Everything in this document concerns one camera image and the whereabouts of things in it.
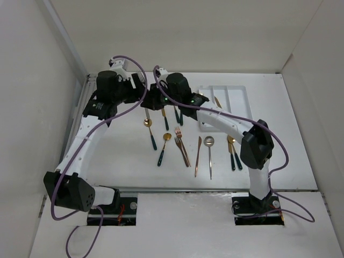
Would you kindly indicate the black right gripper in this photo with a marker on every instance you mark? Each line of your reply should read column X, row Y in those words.
column 152, row 100

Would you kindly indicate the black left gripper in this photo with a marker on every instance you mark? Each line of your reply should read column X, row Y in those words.
column 138, row 86

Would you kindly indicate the silver fork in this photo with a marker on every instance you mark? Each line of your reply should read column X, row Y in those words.
column 142, row 81

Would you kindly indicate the gold spoon green handle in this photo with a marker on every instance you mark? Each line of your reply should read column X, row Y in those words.
column 166, row 137
column 238, row 164
column 148, row 124

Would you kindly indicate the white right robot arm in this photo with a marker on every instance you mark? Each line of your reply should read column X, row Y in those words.
column 254, row 137

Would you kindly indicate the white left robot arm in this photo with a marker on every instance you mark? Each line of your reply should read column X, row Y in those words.
column 82, row 196

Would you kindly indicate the rose gold fork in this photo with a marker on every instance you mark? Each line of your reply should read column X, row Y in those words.
column 179, row 145
column 179, row 136

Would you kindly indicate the rose gold knife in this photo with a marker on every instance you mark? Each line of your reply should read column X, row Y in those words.
column 197, row 157

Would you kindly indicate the white three-compartment cutlery tray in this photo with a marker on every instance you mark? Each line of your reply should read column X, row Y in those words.
column 232, row 98

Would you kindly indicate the silver slotted spoon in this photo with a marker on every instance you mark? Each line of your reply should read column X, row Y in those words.
column 209, row 142

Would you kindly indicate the aluminium rail frame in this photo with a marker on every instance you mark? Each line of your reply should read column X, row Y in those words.
column 78, row 113

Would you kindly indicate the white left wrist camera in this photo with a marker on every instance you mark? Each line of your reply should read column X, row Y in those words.
column 119, row 65

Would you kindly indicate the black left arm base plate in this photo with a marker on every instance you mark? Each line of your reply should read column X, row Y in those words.
column 121, row 212

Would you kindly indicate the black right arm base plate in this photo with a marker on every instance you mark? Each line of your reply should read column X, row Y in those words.
column 250, row 211

